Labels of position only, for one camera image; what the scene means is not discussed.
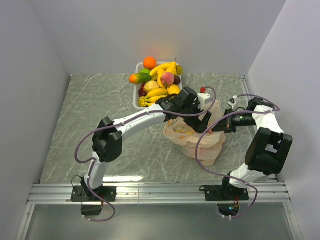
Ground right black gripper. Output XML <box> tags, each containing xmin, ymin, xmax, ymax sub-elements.
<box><xmin>212</xmin><ymin>108</ymin><xmax>257</xmax><ymax>134</ymax></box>

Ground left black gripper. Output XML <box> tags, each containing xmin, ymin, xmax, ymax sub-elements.
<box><xmin>179</xmin><ymin>100</ymin><xmax>212</xmax><ymax>133</ymax></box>

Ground translucent orange plastic bag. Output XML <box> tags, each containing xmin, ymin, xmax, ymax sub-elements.
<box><xmin>163</xmin><ymin>98</ymin><xmax>227</xmax><ymax>166</ymax></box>

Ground fake pink peach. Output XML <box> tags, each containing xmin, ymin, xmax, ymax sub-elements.
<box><xmin>160</xmin><ymin>72</ymin><xmax>175</xmax><ymax>87</ymax></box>

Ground fake red green mango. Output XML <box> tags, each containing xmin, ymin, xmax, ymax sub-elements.
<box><xmin>128</xmin><ymin>73</ymin><xmax>152</xmax><ymax>85</ymax></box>

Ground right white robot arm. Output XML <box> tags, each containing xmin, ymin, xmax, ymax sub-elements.
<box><xmin>200</xmin><ymin>96</ymin><xmax>293</xmax><ymax>202</ymax></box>

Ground fake yellow mango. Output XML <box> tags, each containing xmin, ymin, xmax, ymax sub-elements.
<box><xmin>166</xmin><ymin>84</ymin><xmax>181</xmax><ymax>95</ymax></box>

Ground fake dark plum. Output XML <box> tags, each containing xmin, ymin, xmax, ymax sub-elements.
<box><xmin>173</xmin><ymin>75</ymin><xmax>181</xmax><ymax>86</ymax></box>

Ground fake small banana bunch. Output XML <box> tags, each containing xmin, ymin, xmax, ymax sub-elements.
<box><xmin>138</xmin><ymin>88</ymin><xmax>169</xmax><ymax>107</ymax></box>

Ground fake yellow pear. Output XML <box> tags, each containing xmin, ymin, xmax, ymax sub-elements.
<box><xmin>166</xmin><ymin>59</ymin><xmax>183</xmax><ymax>76</ymax></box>

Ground fake dark cherries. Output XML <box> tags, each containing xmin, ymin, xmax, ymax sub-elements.
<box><xmin>137</xmin><ymin>83</ymin><xmax>148</xmax><ymax>98</ymax></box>

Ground fake yellow corn cob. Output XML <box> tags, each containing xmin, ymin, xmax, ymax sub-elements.
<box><xmin>157</xmin><ymin>68</ymin><xmax>166</xmax><ymax>89</ymax></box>

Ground fake green apple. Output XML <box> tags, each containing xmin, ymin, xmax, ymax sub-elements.
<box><xmin>140</xmin><ymin>68</ymin><xmax>151</xmax><ymax>74</ymax></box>

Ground fake orange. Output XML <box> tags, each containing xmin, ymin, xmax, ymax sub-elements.
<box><xmin>143</xmin><ymin>56</ymin><xmax>157</xmax><ymax>70</ymax></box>

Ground white plastic fruit tray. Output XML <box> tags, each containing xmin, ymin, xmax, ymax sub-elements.
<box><xmin>133</xmin><ymin>62</ymin><xmax>183</xmax><ymax>110</ymax></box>

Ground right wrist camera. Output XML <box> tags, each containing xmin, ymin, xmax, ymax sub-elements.
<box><xmin>227</xmin><ymin>95</ymin><xmax>240</xmax><ymax>111</ymax></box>

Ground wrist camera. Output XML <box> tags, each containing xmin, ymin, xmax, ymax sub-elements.
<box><xmin>227</xmin><ymin>95</ymin><xmax>240</xmax><ymax>111</ymax></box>
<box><xmin>197</xmin><ymin>87</ymin><xmax>212</xmax><ymax>109</ymax></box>

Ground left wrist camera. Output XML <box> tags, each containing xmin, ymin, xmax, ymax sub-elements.
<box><xmin>197</xmin><ymin>87</ymin><xmax>212</xmax><ymax>109</ymax></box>

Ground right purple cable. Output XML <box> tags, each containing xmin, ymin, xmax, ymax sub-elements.
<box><xmin>194</xmin><ymin>94</ymin><xmax>281</xmax><ymax>219</ymax></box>

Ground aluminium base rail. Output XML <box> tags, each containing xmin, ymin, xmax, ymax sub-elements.
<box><xmin>27</xmin><ymin>182</ymin><xmax>291</xmax><ymax>205</ymax></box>

